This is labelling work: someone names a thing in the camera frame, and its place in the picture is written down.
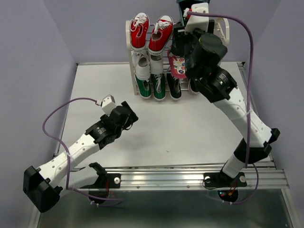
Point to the green sneaker left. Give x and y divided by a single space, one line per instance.
144 88

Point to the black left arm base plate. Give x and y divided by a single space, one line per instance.
107 181

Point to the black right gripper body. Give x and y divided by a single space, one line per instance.
193 40

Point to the black canvas sneaker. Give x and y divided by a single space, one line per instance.
192 87
174 87

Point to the green sneaker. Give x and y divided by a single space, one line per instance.
159 86
144 88

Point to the white sneaker left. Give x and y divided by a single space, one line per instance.
142 65

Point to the red sneaker left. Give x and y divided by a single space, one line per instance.
139 26

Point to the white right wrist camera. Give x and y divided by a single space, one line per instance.
196 22

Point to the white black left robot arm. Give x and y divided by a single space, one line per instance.
44 184

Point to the pink letter sandal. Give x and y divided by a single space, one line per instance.
177 67

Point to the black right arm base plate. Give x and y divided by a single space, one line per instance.
216 180

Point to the red sneaker right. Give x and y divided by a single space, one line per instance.
160 35

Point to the white sneaker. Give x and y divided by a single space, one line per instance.
156 64
142 65

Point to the green sneaker right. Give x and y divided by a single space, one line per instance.
159 86

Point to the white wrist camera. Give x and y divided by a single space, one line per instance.
108 104
196 22

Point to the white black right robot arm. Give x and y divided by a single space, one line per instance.
257 137

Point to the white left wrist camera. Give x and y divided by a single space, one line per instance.
108 104

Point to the white sneaker right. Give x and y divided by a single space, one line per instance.
156 64

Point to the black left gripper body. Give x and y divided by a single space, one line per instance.
131 119

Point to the green loafer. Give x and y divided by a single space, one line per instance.
183 4
178 40

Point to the red sneaker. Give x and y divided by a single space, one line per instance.
139 26
160 35

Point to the green loafer front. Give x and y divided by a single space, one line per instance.
178 40

